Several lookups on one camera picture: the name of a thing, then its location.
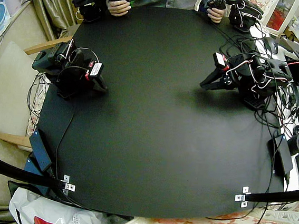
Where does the black leader arm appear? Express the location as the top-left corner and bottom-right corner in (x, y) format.
(70, 0), (129, 25)
(209, 0), (266, 36)

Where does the gray-sleeved forearm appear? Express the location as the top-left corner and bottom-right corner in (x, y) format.
(197, 0), (216, 14)

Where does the gray-shirted person's left hand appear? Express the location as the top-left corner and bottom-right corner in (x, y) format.
(205, 6), (226, 24)

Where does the gray-shirted person's right hand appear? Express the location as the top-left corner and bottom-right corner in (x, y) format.
(105, 0), (133, 18)

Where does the black computer mouse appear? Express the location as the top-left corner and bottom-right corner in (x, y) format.
(262, 37), (281, 55)

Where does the black table mat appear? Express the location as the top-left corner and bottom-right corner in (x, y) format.
(27, 0), (299, 224)

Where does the beige seat cushion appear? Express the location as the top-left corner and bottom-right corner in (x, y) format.
(0, 40), (50, 138)

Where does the blue power adapter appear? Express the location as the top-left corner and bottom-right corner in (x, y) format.
(26, 128), (55, 172)

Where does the beige curtain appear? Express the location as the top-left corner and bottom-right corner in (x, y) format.
(17, 0), (83, 45)

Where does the black power brick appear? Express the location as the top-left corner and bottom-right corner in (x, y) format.
(264, 133), (297, 179)

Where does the black tape roll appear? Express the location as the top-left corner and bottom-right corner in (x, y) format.
(286, 132), (299, 156)

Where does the blue flat box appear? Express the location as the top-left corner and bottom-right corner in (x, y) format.
(23, 155), (47, 179)

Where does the pale pink appliance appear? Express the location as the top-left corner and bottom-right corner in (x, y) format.
(2, 0), (25, 17)

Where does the white plastic bag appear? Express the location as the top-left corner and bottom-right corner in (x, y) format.
(7, 186), (110, 224)

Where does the black cable on mat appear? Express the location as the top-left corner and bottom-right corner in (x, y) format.
(52, 92), (77, 181)

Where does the white shelf frame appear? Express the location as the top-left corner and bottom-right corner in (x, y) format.
(260, 0), (299, 36)

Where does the wooden chair frame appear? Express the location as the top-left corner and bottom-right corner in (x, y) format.
(0, 30), (74, 152)

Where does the black camera rig bar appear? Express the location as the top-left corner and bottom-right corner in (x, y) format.
(245, 181), (299, 207)
(0, 147), (68, 189)

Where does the long black hanging cable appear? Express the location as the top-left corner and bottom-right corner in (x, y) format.
(249, 128), (279, 224)

